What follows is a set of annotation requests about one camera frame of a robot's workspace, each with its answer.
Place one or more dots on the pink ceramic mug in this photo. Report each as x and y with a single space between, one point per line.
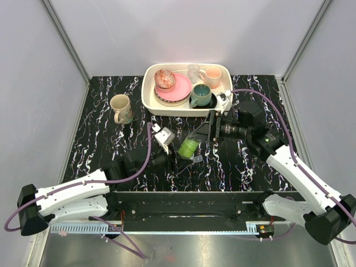
211 77

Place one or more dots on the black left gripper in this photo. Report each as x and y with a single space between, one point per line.
174 164

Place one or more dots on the striped rim ceramic plate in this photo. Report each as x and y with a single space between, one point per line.
169 103

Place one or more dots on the black saucer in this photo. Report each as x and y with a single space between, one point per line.
214 101

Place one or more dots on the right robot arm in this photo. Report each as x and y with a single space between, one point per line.
325 212

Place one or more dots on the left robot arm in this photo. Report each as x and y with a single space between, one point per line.
92 195

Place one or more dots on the white rectangular dish tub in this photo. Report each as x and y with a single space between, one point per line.
156 108

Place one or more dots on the teal glazed ceramic mug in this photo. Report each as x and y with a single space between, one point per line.
201 89

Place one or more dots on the cream illustrated ceramic mug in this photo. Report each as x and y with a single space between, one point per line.
121 106

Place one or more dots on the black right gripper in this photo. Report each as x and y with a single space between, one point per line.
209 127

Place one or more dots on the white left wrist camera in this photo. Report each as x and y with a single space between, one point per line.
164 137

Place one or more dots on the clear weekly pill organizer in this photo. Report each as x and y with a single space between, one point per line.
196 159

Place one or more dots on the green pill bottle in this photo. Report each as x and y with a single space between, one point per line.
188 148

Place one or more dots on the red patterned ceramic bowl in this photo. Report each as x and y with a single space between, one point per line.
164 79

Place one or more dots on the pink ceramic plate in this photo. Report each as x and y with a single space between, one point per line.
182 81

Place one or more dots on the clear drinking glass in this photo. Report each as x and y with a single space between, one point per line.
193 73

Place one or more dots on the slotted cable duct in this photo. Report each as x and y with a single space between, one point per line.
83 228

